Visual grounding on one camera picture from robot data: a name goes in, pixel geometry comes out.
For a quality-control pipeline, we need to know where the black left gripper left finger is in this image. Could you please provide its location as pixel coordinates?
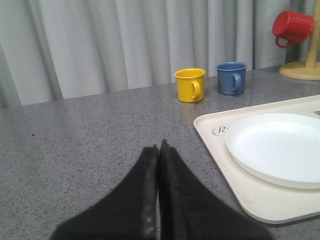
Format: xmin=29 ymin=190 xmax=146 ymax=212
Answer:
xmin=51 ymin=146 xmax=159 ymax=240

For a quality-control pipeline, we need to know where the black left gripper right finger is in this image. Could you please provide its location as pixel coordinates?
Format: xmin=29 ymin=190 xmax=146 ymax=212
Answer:
xmin=158 ymin=140 xmax=270 ymax=240

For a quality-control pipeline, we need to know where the white round plate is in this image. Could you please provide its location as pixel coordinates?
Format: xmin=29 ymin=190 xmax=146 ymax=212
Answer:
xmin=225 ymin=113 xmax=320 ymax=190

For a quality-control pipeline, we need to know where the beige rabbit serving tray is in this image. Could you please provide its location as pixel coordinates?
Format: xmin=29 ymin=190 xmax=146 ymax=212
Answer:
xmin=193 ymin=95 xmax=320 ymax=224

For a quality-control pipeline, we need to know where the yellow enamel mug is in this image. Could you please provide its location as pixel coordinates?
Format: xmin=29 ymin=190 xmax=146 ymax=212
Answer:
xmin=174 ymin=68 xmax=206 ymax=103

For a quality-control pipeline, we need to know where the blue enamel mug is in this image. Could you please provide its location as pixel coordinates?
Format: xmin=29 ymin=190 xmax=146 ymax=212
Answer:
xmin=216 ymin=61 xmax=248 ymax=96

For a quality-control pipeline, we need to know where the grey pleated curtain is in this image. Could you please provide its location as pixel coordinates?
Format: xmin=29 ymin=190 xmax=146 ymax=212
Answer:
xmin=0 ymin=0 xmax=315 ymax=108

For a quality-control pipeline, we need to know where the wooden mug tree stand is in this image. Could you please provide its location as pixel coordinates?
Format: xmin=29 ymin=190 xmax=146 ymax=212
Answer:
xmin=279 ymin=0 xmax=320 ymax=81

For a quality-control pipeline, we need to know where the red enamel mug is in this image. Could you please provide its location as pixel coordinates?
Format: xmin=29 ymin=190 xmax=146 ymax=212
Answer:
xmin=272 ymin=10 xmax=315 ymax=49

